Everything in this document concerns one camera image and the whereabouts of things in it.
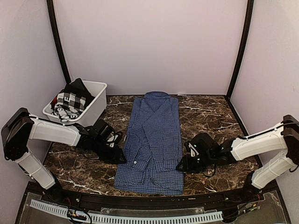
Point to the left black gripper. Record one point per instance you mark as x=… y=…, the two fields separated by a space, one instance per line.
x=114 y=157

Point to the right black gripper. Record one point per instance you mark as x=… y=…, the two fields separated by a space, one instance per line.
x=187 y=167

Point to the blue checked long sleeve shirt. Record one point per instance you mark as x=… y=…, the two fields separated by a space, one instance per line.
x=153 y=147

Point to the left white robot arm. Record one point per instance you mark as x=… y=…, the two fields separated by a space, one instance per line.
x=23 y=126

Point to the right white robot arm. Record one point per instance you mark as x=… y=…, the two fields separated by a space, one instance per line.
x=283 y=137

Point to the black white patterned shirt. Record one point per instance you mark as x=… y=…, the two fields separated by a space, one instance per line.
x=71 y=101

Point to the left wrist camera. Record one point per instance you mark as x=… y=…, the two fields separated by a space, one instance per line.
x=102 y=130

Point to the white slotted cable duct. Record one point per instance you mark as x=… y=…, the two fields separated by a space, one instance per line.
x=121 y=216

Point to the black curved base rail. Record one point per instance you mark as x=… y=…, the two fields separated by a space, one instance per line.
x=219 y=200

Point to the left black frame post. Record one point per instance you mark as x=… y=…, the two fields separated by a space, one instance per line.
x=57 y=40

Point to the black frame post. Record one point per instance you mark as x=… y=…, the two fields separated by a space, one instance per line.
x=57 y=40
x=241 y=50

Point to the right black frame post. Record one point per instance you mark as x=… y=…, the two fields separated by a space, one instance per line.
x=241 y=50

